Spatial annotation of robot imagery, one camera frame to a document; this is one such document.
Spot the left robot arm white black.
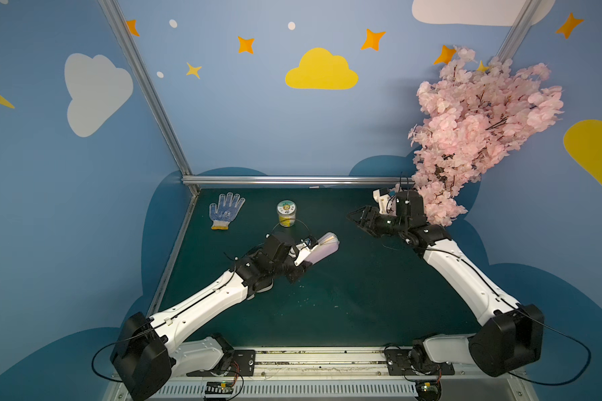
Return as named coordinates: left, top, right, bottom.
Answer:
left=110, top=247, right=321, bottom=400

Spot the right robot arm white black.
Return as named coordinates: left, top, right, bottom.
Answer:
left=348, top=206, right=544, bottom=377

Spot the yellow jar with green lid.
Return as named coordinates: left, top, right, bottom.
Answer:
left=277, top=200, right=297, bottom=227

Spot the white blue dotted work glove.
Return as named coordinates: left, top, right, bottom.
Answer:
left=209, top=192, right=246, bottom=231

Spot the small circuit board left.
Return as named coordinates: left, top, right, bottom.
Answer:
left=202, top=381, right=235, bottom=400

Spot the small circuit board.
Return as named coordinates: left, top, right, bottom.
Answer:
left=415, top=381, right=442, bottom=401
left=202, top=381, right=235, bottom=400

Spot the pink artificial cherry blossom branch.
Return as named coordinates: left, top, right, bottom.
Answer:
left=409, top=46, right=564, bottom=227

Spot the small circuit board right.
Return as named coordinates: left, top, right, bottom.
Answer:
left=415, top=381, right=442, bottom=401

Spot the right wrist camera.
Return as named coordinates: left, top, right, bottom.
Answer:
left=372, top=189, right=426, bottom=223

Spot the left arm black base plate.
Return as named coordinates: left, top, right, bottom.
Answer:
left=187, top=349, right=256, bottom=377

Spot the aluminium mounting rail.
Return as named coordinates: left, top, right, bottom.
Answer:
left=102, top=345, right=538, bottom=401

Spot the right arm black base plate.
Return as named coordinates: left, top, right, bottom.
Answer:
left=382, top=345, right=455, bottom=376

